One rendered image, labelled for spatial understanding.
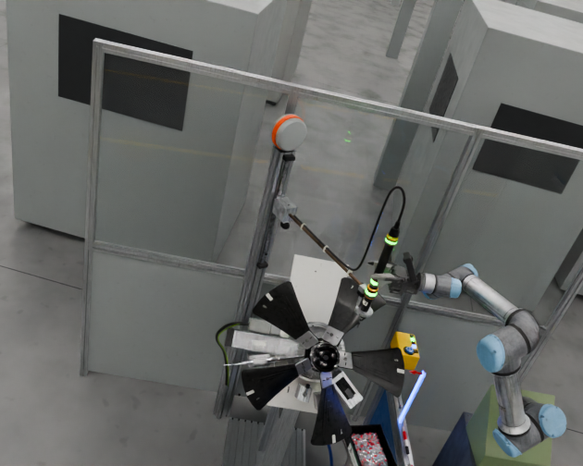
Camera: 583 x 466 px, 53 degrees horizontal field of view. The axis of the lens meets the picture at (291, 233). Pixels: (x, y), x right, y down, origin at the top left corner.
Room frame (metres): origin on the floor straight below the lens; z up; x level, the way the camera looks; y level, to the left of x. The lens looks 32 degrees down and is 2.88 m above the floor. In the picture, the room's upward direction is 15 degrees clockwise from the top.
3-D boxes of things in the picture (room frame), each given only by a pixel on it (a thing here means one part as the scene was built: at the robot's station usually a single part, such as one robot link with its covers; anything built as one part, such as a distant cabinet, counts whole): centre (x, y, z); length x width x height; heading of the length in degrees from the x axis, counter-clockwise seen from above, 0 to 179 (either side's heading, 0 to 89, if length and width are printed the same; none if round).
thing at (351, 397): (1.87, -0.40, 0.98); 0.20 x 0.16 x 0.20; 7
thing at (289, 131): (2.37, 0.13, 1.88); 0.17 x 0.15 x 0.16; 97
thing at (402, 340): (2.17, -0.68, 1.02); 0.16 x 0.10 x 0.11; 7
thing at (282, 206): (2.30, 0.06, 1.55); 0.10 x 0.07 x 0.08; 42
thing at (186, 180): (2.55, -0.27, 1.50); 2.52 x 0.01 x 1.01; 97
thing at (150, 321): (2.55, -0.27, 0.50); 2.59 x 0.03 x 0.91; 97
